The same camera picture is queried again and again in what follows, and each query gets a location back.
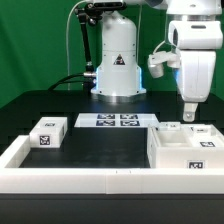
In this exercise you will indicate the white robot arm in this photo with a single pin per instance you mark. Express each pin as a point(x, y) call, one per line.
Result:
point(118, 75)

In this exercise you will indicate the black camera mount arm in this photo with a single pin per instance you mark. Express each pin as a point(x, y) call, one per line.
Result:
point(89, 67)

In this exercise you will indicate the white cabinet body box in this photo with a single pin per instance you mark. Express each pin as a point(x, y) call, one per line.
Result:
point(170, 149)

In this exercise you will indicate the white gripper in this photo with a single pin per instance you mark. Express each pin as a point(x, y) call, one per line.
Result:
point(195, 44)

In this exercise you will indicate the white base tag plate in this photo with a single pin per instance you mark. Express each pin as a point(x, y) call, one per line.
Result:
point(115, 120)

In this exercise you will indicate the white cabinet top block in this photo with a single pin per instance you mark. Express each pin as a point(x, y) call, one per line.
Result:
point(49, 132)

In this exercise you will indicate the white cabinet door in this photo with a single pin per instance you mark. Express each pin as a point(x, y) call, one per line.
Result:
point(170, 126)
point(201, 135)

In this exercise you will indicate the white obstacle fence frame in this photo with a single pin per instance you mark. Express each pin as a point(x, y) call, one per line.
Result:
point(14, 179)

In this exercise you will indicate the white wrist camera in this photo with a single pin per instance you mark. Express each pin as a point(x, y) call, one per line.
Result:
point(157, 59)

